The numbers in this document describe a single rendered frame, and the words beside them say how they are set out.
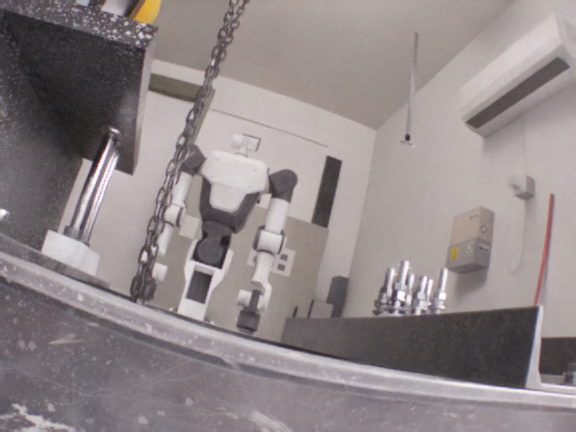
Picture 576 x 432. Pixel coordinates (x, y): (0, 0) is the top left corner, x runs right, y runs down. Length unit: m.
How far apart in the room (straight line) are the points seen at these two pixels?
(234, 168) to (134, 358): 1.55
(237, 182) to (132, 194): 2.07
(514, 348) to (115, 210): 3.54
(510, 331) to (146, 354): 0.30
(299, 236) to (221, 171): 1.83
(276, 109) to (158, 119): 1.13
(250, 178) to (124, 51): 1.43
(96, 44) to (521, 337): 0.47
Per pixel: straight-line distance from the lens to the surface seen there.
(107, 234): 3.69
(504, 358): 0.39
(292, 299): 3.46
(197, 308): 1.63
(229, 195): 1.77
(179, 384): 0.29
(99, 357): 0.30
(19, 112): 0.53
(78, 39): 0.42
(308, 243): 3.54
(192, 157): 1.87
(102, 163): 0.57
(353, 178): 4.08
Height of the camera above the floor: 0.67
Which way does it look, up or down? 15 degrees up
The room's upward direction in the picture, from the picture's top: 15 degrees clockwise
